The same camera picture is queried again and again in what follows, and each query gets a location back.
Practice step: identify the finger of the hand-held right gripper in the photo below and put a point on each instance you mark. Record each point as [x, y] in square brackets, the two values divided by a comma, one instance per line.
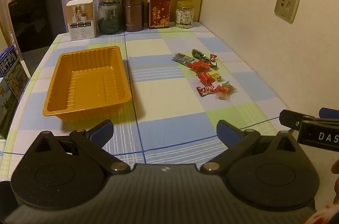
[317, 135]
[329, 112]

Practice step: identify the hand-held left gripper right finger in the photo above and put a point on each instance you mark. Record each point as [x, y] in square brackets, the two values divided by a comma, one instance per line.
[227, 132]

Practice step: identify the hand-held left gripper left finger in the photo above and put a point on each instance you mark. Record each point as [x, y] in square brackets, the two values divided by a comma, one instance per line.
[102, 132]

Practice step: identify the red candy with green ends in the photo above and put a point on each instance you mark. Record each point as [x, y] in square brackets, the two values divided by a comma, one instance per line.
[225, 88]

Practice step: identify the dark red candy bar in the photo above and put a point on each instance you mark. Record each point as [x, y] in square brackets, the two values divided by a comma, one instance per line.
[206, 89]

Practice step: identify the orange plastic tray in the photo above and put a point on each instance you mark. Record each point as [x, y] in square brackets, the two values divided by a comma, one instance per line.
[87, 86]

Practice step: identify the yellow candy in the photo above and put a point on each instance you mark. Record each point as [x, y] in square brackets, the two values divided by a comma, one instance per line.
[215, 76]

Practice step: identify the red candy packet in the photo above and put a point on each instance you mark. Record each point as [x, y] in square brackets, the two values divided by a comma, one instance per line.
[205, 77]
[200, 65]

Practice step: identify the small red candy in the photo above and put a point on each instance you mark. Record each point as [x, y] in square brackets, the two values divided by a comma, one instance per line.
[213, 58]

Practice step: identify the green snack packet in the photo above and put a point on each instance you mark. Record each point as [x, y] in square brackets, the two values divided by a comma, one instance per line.
[200, 54]

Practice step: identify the grey snack packet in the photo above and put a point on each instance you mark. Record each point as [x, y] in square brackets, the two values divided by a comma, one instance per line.
[181, 58]

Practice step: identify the person's right hand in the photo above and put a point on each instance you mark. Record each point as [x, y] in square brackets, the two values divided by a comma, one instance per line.
[335, 173]

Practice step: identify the checked tablecloth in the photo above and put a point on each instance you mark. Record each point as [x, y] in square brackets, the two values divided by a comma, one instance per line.
[164, 107]

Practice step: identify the blue printed carton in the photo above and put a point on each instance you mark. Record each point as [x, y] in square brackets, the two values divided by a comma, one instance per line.
[13, 73]
[6, 115]

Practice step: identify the white product box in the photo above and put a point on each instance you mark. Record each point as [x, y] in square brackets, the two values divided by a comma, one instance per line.
[80, 20]

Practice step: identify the green glass jar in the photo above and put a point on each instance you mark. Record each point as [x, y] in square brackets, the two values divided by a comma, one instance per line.
[109, 17]

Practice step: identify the brown metal canister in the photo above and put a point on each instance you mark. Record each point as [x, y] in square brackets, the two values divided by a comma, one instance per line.
[133, 12]

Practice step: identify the black glossy panel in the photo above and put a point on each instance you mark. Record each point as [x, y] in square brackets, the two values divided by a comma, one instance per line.
[37, 25]

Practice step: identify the clear plastic nut jar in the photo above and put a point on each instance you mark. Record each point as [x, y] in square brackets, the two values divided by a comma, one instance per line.
[184, 14]

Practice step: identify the red gift box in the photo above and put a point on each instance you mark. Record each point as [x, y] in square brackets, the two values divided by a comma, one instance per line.
[159, 13]

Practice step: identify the beige wall socket plate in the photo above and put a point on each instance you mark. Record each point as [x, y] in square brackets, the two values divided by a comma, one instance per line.
[286, 6]

